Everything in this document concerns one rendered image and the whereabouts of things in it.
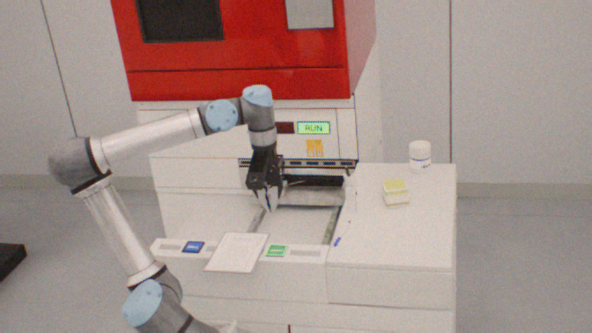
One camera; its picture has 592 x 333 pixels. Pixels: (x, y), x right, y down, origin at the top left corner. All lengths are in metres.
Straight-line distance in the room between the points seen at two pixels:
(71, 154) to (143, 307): 0.40
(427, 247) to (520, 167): 2.20
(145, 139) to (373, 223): 0.78
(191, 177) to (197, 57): 0.51
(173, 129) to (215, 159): 0.95
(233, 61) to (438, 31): 1.69
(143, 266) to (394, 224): 0.75
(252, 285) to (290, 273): 0.13
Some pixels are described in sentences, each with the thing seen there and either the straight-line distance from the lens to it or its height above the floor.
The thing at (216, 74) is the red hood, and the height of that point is 1.32.
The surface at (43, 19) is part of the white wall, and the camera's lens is 4.54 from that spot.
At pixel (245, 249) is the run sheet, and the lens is 2.05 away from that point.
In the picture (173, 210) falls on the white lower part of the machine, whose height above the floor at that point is 0.74.
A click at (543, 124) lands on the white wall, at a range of 4.03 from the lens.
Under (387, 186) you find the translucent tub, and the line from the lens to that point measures 2.16.
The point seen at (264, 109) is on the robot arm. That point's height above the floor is 1.41.
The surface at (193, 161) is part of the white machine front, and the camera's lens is 2.65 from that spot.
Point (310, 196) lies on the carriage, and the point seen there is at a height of 0.88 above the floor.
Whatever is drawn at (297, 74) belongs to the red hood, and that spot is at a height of 1.32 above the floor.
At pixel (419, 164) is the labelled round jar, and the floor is 1.00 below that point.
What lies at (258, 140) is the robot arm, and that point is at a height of 1.33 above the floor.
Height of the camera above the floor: 2.06
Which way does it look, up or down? 26 degrees down
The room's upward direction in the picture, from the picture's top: 6 degrees counter-clockwise
